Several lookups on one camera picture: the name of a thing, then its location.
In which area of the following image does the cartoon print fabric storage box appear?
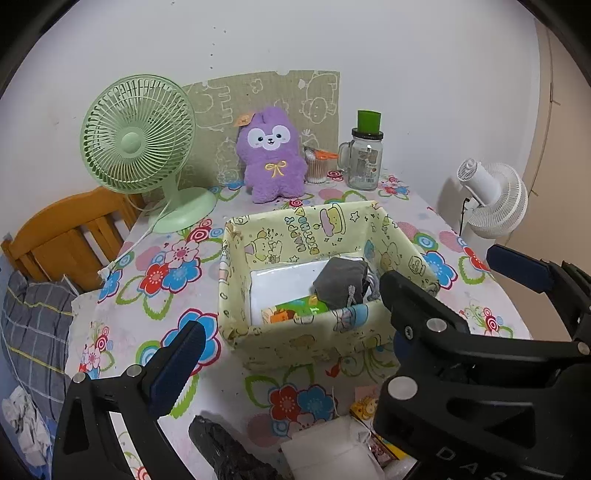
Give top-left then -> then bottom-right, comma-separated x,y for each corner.
217,200 -> 441,372

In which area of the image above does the wooden chair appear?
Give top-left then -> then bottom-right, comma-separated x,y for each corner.
1,187 -> 144,292

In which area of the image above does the white fan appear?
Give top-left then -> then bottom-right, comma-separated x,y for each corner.
457,158 -> 528,241

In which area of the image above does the grey cloth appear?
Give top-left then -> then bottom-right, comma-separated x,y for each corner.
311,257 -> 384,308

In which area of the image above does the red patterned packet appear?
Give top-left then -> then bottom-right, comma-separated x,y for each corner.
367,434 -> 400,462

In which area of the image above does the small yellow cartoon trinket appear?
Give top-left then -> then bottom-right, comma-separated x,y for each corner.
349,397 -> 380,422

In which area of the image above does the green orange cartoon packet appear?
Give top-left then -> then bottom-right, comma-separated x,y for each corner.
261,298 -> 331,326

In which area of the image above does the white fan cable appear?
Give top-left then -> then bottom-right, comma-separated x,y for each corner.
98,203 -> 169,280

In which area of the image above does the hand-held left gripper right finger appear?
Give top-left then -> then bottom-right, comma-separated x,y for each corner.
393,333 -> 411,367

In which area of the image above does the dark crinkled plastic bag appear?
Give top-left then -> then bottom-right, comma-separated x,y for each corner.
188,414 -> 282,480

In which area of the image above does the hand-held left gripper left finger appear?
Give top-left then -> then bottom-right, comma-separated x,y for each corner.
52,320 -> 207,480

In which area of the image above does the glass mug with green lid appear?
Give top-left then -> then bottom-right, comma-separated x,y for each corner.
338,110 -> 385,191

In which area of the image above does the white plastic package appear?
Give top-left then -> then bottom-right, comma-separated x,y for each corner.
249,261 -> 335,324

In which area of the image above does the purple plush toy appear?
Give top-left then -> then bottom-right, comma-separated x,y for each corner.
235,106 -> 308,205

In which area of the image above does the beige cartoon printed board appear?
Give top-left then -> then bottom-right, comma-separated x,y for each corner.
182,70 -> 341,185

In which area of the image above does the grey plaid bedding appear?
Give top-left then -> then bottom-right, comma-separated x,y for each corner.
0,270 -> 77,407

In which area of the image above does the cotton swab jar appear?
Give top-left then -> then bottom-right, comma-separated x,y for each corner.
303,145 -> 340,184

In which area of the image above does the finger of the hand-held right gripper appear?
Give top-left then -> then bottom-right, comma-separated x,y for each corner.
373,270 -> 591,480
486,244 -> 591,342

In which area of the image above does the white tissue pack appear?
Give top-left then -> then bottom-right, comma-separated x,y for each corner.
279,415 -> 386,480

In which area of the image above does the crumpled white cloth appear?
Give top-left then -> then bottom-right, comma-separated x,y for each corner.
1,387 -> 49,464

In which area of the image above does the green desk fan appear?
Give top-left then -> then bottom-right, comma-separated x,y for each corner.
81,75 -> 218,234

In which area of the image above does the beige door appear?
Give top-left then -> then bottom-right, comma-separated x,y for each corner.
522,18 -> 591,268

